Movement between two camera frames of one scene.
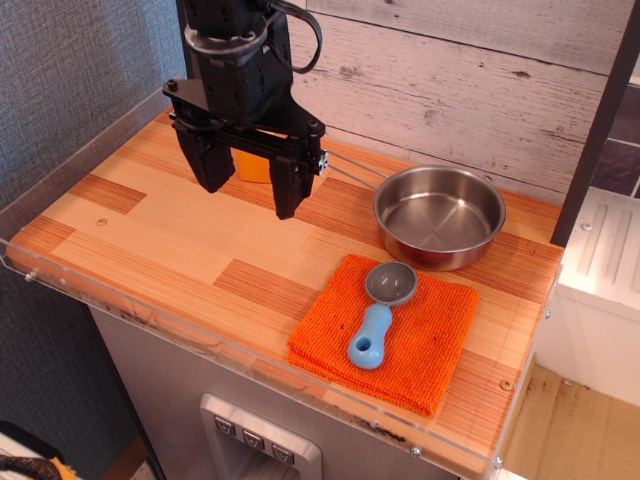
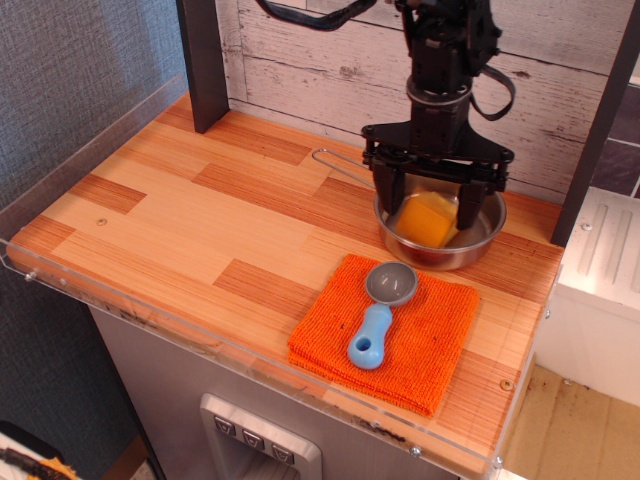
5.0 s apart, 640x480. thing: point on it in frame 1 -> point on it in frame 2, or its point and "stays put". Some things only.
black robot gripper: [246, 100] -> [437, 142]
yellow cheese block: [251, 167] -> [428, 218]
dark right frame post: [603, 117] stays put
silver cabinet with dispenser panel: [206, 415] stays put
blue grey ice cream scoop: [392, 284] stays put
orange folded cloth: [419, 348] stays put
